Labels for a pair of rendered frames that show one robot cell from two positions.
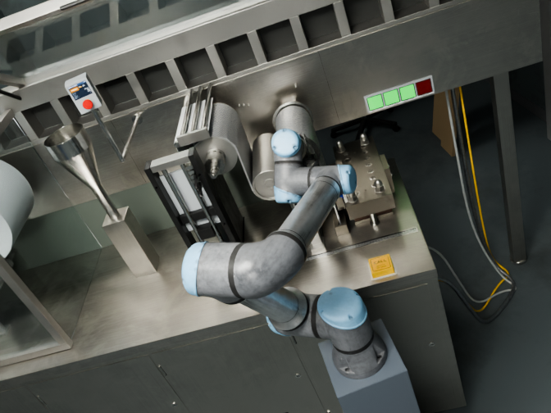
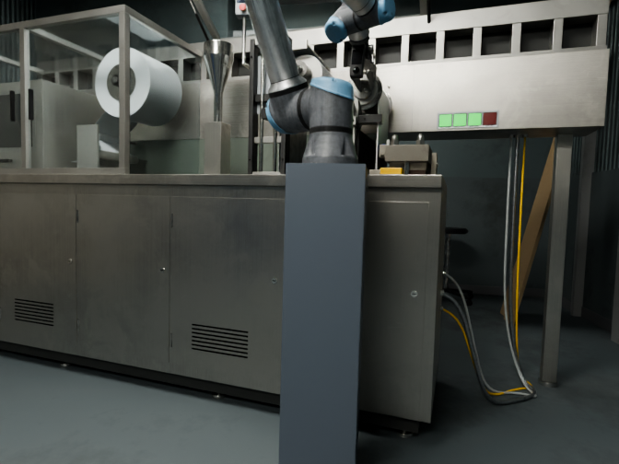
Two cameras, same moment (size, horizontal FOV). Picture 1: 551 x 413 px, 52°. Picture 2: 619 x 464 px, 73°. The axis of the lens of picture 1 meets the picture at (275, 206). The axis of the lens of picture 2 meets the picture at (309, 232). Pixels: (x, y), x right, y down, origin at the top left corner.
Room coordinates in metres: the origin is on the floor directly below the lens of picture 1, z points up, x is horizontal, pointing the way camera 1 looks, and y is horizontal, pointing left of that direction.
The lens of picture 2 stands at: (-0.10, -0.16, 0.79)
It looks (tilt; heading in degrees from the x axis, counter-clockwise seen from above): 4 degrees down; 8
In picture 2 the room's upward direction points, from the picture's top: 2 degrees clockwise
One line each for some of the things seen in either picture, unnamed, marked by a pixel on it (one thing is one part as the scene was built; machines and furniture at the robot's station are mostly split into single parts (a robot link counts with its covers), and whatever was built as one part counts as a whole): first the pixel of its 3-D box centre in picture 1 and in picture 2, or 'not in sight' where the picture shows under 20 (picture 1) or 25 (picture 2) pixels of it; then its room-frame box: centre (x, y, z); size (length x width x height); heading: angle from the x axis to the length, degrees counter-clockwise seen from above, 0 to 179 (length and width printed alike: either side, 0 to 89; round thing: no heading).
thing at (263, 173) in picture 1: (269, 165); not in sight; (1.72, -0.04, 1.18); 0.26 x 0.12 x 0.12; 168
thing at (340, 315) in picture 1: (342, 316); (330, 104); (1.04, -0.05, 1.07); 0.13 x 0.12 x 0.14; 55
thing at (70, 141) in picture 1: (67, 142); (218, 52); (1.82, 0.56, 1.50); 0.14 x 0.14 x 0.06
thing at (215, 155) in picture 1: (215, 161); (301, 71); (1.60, 0.12, 1.34); 0.06 x 0.06 x 0.06; 78
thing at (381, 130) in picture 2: (323, 165); (382, 131); (1.68, -0.21, 1.11); 0.23 x 0.01 x 0.18; 168
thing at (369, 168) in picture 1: (362, 174); (412, 158); (1.70, -0.34, 1.00); 0.40 x 0.16 x 0.06; 168
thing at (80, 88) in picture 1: (84, 94); (244, 4); (1.71, 0.40, 1.66); 0.07 x 0.07 x 0.10; 3
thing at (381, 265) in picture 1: (380, 265); (392, 172); (1.31, -0.24, 0.91); 0.07 x 0.07 x 0.02; 78
